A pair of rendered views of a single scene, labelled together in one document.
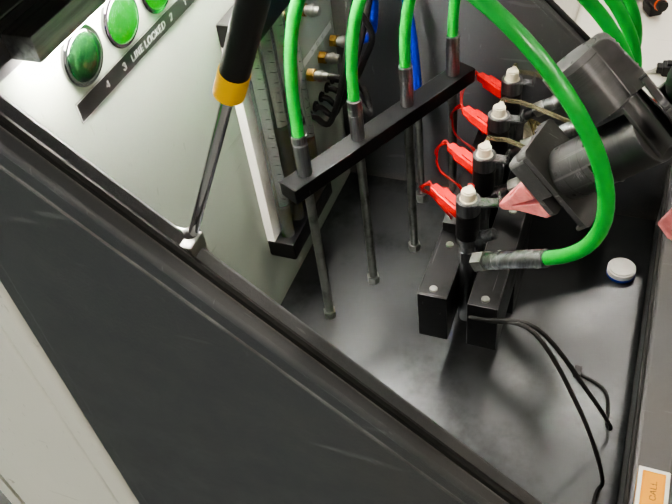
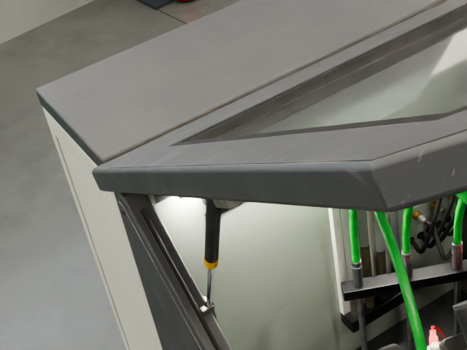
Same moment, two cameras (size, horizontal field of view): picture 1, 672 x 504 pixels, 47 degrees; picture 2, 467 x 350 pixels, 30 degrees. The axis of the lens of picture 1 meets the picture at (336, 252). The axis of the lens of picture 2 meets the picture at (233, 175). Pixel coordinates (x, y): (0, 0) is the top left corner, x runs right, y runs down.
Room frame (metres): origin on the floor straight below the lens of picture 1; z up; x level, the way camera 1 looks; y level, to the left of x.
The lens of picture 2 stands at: (-0.25, -0.52, 2.23)
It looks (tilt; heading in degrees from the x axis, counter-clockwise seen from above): 37 degrees down; 38
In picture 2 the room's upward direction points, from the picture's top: 11 degrees counter-clockwise
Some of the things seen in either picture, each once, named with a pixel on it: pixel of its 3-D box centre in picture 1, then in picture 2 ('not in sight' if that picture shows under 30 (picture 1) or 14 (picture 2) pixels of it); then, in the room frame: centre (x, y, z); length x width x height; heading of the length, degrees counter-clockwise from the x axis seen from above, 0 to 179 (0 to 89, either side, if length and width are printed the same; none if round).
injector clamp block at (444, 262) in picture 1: (487, 246); not in sight; (0.75, -0.21, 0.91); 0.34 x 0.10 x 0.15; 153
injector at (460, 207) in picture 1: (475, 263); not in sight; (0.64, -0.17, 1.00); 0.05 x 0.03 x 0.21; 63
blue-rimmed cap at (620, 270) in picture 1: (621, 270); not in sight; (0.72, -0.40, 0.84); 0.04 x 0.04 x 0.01
